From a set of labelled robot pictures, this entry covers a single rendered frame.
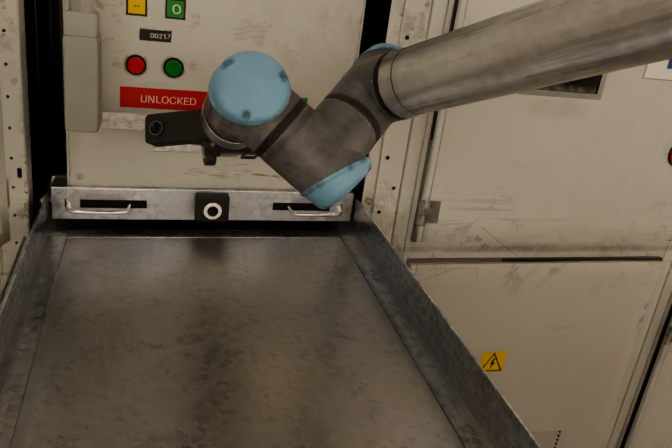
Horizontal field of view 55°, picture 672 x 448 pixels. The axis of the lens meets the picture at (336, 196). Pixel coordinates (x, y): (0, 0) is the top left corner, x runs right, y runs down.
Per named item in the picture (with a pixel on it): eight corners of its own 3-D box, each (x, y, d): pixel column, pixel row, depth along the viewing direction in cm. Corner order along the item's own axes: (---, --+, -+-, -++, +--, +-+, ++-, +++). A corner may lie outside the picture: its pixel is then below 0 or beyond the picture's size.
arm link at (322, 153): (395, 142, 81) (321, 75, 80) (345, 208, 76) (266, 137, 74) (363, 164, 90) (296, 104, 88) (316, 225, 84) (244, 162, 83)
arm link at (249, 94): (261, 142, 74) (194, 83, 73) (245, 162, 86) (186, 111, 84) (312, 85, 77) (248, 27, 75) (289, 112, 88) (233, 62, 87)
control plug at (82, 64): (98, 133, 98) (97, 15, 92) (64, 132, 97) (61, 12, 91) (102, 119, 105) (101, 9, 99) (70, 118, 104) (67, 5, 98)
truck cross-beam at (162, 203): (350, 221, 127) (354, 193, 125) (51, 219, 111) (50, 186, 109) (343, 211, 131) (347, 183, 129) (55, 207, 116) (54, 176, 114)
